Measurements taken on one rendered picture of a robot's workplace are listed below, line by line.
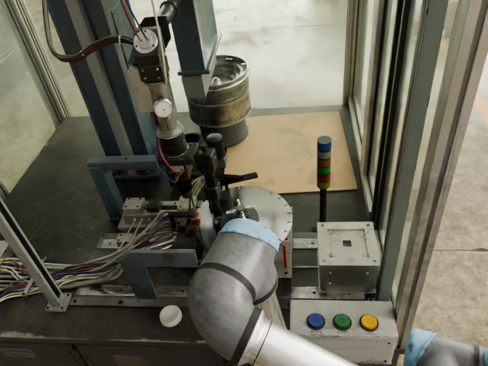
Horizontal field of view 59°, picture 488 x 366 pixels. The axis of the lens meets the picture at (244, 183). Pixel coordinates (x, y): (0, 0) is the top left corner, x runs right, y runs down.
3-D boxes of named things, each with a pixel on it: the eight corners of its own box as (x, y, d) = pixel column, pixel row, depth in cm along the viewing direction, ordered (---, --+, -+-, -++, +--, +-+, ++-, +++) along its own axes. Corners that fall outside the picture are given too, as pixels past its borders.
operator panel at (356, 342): (385, 329, 130) (391, 301, 120) (391, 365, 122) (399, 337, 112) (292, 327, 134) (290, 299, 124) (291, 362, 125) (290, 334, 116)
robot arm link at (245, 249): (254, 407, 108) (184, 262, 76) (275, 354, 118) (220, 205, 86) (300, 423, 102) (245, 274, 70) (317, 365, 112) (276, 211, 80)
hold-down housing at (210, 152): (224, 193, 134) (214, 140, 121) (220, 203, 131) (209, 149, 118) (207, 192, 136) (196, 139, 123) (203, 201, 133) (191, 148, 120)
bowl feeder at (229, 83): (257, 118, 225) (250, 52, 202) (253, 154, 202) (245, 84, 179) (200, 120, 229) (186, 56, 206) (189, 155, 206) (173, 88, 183)
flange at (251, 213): (221, 213, 145) (219, 208, 144) (251, 203, 148) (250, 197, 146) (232, 236, 137) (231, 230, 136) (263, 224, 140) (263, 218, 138)
